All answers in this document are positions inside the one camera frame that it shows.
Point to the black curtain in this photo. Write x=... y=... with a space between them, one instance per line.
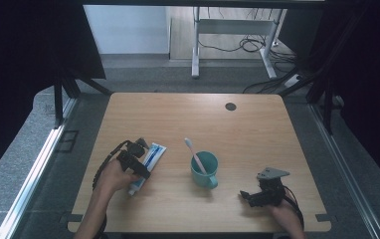
x=29 y=66
x=367 y=83

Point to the person's right hand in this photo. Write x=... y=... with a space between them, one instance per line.
x=285 y=215

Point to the teal cup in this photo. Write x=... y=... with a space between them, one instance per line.
x=204 y=174

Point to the black metal stand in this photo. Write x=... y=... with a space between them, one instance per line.
x=327 y=106
x=58 y=103

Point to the blue and white toothpaste tube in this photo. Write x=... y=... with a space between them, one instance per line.
x=151 y=157

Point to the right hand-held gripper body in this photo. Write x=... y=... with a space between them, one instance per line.
x=271 y=189

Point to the white power strip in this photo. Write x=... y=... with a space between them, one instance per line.
x=293 y=80

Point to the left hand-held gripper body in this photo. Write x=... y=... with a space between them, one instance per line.
x=132 y=154

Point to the white desk frame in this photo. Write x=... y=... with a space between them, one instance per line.
x=234 y=26

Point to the aluminium rail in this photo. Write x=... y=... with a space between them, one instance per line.
x=34 y=176
x=347 y=166

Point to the person's left hand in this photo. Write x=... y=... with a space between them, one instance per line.
x=115 y=177

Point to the pink toothbrush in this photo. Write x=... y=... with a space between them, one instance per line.
x=196 y=157

